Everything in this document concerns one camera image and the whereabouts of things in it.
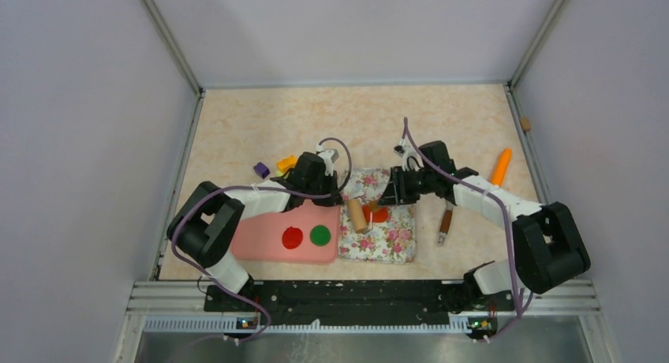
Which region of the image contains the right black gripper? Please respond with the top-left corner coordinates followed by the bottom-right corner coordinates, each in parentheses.
top-left (379, 167), bottom-right (435, 208)

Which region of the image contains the orange-red dough piece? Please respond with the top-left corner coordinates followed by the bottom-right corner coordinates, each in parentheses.
top-left (362, 204), bottom-right (389, 223)

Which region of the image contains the wooden rolling pin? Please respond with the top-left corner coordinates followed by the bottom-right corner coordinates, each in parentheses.
top-left (346, 198), bottom-right (380, 234)

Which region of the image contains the floral patterned tray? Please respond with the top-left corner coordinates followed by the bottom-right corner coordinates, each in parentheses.
top-left (338, 168), bottom-right (417, 264)

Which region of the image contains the pink plastic tray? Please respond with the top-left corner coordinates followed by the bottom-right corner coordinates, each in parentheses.
top-left (230, 200), bottom-right (342, 264)

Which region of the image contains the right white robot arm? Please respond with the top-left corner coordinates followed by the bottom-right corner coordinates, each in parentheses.
top-left (379, 140), bottom-right (591, 309)

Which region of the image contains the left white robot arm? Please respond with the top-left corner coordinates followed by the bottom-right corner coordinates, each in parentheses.
top-left (166, 149), bottom-right (342, 311)

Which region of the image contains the green dough disc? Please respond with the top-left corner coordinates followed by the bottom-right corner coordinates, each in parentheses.
top-left (309, 225), bottom-right (332, 247)

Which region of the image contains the red dough disc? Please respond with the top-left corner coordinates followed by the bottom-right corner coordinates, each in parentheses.
top-left (282, 226), bottom-right (304, 250)

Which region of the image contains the orange yellow green block stack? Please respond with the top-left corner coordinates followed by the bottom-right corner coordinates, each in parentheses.
top-left (276, 155), bottom-right (297, 176)

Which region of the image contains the purple toy block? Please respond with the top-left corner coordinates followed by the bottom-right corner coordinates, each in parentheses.
top-left (253, 162), bottom-right (271, 179)

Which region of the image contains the orange toy carrot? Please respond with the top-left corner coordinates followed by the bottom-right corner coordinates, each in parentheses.
top-left (489, 148), bottom-right (513, 186)

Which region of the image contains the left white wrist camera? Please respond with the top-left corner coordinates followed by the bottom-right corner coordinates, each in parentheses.
top-left (316, 145), bottom-right (339, 176)

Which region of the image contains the metal scraper wooden handle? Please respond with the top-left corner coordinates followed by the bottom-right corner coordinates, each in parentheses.
top-left (437, 201), bottom-right (454, 246)

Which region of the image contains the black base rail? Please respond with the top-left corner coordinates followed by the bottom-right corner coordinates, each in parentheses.
top-left (204, 280), bottom-right (515, 327)

